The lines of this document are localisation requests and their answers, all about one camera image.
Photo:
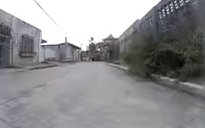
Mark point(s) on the pointed roof building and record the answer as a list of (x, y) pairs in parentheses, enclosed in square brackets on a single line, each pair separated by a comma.
[(108, 46)]

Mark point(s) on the grey concrete road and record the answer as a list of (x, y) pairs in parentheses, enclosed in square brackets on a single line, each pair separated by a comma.
[(90, 96)]

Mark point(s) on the low white building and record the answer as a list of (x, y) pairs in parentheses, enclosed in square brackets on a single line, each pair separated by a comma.
[(61, 51)]

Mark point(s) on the row of bushes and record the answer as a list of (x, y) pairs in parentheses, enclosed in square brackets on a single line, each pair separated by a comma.
[(166, 55)]

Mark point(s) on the concrete kerb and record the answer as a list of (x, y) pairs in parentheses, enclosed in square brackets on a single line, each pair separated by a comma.
[(176, 83)]

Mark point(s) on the concrete sidewalk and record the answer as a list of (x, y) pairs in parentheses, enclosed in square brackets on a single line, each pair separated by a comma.
[(20, 67)]

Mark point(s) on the grey concrete building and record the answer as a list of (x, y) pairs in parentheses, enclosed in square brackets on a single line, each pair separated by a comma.
[(16, 40)]

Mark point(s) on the long grey wall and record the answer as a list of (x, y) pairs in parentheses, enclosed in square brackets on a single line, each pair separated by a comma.
[(150, 26)]

